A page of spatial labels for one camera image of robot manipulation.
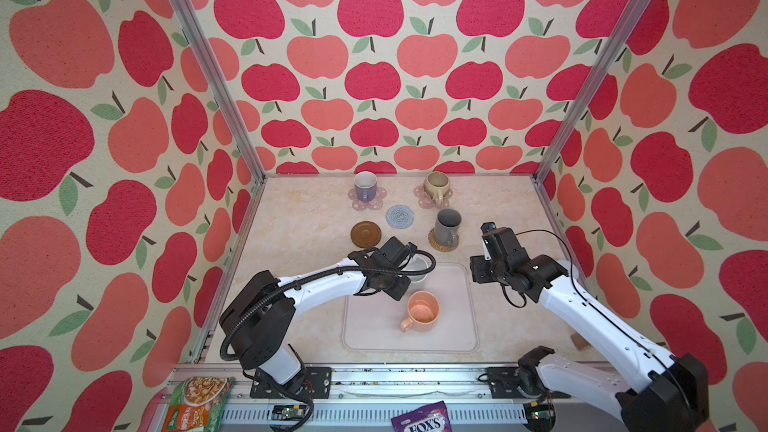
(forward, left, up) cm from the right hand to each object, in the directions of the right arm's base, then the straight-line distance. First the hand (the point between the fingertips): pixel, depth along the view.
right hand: (487, 262), depth 81 cm
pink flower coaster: (+28, +36, -12) cm, 47 cm away
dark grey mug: (+13, +11, -3) cm, 17 cm away
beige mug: (+33, +13, -5) cm, 36 cm away
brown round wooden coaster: (+15, +37, -13) cm, 42 cm away
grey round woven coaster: (+23, +26, -12) cm, 37 cm away
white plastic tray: (-15, +31, -12) cm, 37 cm away
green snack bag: (-39, +70, -11) cm, 81 cm away
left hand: (-6, +21, -7) cm, 23 cm away
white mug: (-3, +19, +1) cm, 19 cm away
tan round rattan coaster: (+13, +13, -13) cm, 23 cm away
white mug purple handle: (+34, +40, -7) cm, 53 cm away
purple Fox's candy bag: (-36, +15, -12) cm, 41 cm away
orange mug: (-11, +17, -12) cm, 23 cm away
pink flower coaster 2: (+29, +12, -9) cm, 32 cm away
